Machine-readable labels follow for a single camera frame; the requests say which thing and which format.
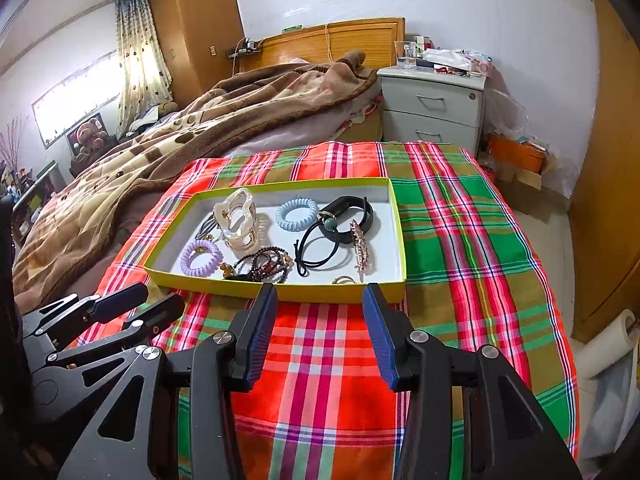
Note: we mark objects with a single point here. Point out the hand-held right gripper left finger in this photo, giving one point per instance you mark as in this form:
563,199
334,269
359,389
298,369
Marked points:
265,330

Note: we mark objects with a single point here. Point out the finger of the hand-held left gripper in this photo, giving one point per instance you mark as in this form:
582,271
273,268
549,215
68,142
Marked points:
165,312
120,297

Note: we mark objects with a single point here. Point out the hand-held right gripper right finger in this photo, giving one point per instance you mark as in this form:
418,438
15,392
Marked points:
375,330

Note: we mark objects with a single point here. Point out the yellow-green shallow cardboard box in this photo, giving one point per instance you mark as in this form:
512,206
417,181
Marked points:
385,240

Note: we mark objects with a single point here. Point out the rhinestone hair clip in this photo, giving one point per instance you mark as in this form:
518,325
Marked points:
360,245

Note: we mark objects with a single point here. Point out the red green plaid cloth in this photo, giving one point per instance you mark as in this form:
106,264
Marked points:
450,240

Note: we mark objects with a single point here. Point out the black elastic tie with bead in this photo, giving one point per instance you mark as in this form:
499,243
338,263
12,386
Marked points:
330,220

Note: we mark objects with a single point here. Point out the clear hair claw clip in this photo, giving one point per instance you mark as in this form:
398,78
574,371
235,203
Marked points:
227,210

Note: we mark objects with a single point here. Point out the cluttered low shelf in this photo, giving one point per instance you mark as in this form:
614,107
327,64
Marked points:
35,200

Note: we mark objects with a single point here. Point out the black wristband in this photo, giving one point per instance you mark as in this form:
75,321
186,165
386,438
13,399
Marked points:
345,203

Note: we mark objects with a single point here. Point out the brown teddy bear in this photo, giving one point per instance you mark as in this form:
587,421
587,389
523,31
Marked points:
90,135

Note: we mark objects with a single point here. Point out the dried branches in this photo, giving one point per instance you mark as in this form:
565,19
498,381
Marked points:
10,145

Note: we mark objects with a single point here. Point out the brown patterned blanket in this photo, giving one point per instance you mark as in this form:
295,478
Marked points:
200,125

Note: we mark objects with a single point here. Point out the pale quilt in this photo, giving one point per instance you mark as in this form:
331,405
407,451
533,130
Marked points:
300,130

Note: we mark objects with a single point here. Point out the window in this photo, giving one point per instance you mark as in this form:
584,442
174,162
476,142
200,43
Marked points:
70,100

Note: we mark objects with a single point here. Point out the white two-drawer nightstand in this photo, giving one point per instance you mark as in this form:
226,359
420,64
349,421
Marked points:
435,125

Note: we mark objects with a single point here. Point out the orange box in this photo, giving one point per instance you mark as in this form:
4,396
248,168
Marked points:
515,155

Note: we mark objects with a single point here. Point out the white paper roll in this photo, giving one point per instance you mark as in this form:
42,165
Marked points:
605,345

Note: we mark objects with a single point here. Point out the spotted curtain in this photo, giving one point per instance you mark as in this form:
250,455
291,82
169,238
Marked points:
140,60

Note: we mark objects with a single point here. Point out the clear plastic bag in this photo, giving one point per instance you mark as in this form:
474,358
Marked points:
505,110

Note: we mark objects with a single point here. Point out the wooden wardrobe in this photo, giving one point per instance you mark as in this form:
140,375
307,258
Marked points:
200,35

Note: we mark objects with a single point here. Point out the clear glass cup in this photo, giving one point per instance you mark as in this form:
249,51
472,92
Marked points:
406,55

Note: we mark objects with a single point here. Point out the pile of packets and bags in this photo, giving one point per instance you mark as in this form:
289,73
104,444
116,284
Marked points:
450,55

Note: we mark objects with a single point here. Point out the wooden door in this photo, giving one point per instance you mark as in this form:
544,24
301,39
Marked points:
610,160

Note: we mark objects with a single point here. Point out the green label strip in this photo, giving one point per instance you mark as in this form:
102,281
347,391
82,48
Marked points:
292,27

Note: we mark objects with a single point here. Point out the small wall shelf with chargers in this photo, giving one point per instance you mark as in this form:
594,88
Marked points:
245,49

